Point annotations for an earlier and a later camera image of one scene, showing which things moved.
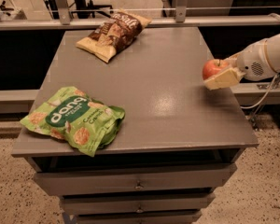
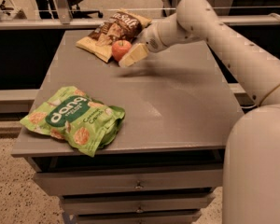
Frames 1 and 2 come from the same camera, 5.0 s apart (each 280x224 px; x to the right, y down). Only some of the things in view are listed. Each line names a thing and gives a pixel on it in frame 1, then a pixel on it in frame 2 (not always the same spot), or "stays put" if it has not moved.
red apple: (211, 66) → (119, 48)
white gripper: (251, 62) → (149, 39)
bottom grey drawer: (149, 218) stays put
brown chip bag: (113, 34) stays put
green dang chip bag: (77, 119) stays put
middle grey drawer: (84, 204) stays put
